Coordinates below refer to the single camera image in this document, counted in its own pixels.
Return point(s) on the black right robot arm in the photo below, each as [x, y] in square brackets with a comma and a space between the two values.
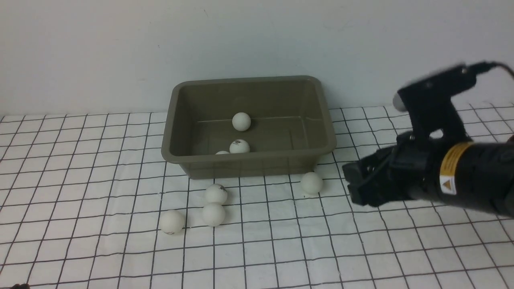
[471, 175]

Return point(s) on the olive plastic bin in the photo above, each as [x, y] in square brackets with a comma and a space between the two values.
[291, 127]

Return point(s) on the white ping-pong ball with logo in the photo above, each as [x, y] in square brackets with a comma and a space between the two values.
[172, 222]

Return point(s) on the white black-grid tablecloth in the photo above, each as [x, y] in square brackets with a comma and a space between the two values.
[81, 197]

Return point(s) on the white ping-pong ball back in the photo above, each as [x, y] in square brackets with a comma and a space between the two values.
[215, 193]

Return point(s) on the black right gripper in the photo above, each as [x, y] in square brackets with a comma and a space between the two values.
[404, 172]

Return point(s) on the white ping-pong ball logo bin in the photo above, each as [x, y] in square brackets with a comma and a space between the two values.
[239, 146]

